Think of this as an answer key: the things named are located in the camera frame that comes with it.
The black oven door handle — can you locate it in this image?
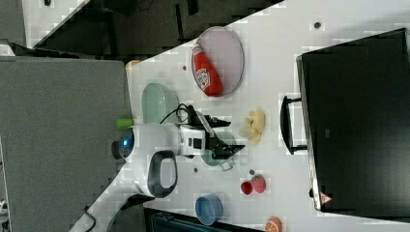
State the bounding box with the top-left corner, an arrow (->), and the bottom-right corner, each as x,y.
279,96 -> 308,155

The grey round plate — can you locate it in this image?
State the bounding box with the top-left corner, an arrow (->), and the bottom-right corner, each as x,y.
191,26 -> 245,96

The green glass measuring cup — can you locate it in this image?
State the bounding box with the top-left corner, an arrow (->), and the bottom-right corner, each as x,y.
201,131 -> 236,172

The orange plush slice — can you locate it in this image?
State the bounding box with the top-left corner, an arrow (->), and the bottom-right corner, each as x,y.
265,217 -> 282,232

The blue cup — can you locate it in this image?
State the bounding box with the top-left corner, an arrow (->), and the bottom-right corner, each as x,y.
194,194 -> 223,225

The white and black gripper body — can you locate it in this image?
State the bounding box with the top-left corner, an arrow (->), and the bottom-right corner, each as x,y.
179,105 -> 215,158

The red plush strawberry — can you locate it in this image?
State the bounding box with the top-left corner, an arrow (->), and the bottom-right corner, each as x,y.
250,175 -> 266,193

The black cable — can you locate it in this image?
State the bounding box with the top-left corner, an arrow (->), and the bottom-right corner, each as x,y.
160,102 -> 194,126

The red plush ketchup bottle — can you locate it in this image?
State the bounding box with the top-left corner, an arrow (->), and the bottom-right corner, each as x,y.
192,43 -> 223,97

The grey partition panel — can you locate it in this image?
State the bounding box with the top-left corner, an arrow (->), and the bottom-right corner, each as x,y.
0,57 -> 131,232

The green cylinder object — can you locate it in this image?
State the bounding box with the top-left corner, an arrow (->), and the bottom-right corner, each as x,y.
116,118 -> 134,129

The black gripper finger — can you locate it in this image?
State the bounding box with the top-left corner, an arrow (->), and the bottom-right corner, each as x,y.
208,131 -> 245,160
204,115 -> 231,129

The red plush cherry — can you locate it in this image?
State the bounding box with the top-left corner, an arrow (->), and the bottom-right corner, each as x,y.
241,181 -> 253,195

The yellow plush peeled banana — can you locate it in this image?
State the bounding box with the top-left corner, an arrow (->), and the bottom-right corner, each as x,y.
239,108 -> 266,146

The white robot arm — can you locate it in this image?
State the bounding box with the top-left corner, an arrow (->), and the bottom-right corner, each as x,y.
69,103 -> 244,232

